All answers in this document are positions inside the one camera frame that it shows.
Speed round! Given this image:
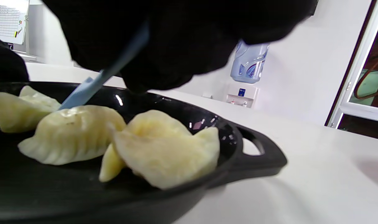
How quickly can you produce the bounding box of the person's left hand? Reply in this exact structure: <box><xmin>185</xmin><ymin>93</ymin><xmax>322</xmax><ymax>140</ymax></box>
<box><xmin>0</xmin><ymin>29</ymin><xmax>30</xmax><ymax>83</ymax></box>

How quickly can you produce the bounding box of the person's right hand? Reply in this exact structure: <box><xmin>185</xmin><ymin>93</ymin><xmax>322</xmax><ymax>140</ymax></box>
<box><xmin>41</xmin><ymin>0</ymin><xmax>318</xmax><ymax>94</ymax></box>

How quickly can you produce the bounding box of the blue dessert shovel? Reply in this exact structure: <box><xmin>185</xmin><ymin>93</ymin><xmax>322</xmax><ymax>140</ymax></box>
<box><xmin>59</xmin><ymin>19</ymin><xmax>150</xmax><ymax>110</ymax></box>

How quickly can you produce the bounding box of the black frying pan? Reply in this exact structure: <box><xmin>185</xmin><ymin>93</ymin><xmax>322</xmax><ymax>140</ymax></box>
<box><xmin>0</xmin><ymin>82</ymin><xmax>288</xmax><ymax>224</ymax></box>

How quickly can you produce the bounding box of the white board with chart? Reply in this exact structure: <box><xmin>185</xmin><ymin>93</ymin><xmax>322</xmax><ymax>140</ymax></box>
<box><xmin>0</xmin><ymin>0</ymin><xmax>30</xmax><ymax>45</ymax></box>

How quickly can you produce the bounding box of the white water dispenser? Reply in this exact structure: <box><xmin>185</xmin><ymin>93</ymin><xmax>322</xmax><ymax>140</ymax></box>
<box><xmin>222</xmin><ymin>82</ymin><xmax>260</xmax><ymax>109</ymax></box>

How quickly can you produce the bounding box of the glass door with metal frame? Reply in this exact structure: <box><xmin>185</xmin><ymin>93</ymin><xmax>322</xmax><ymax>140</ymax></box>
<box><xmin>326</xmin><ymin>0</ymin><xmax>378</xmax><ymax>140</ymax></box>

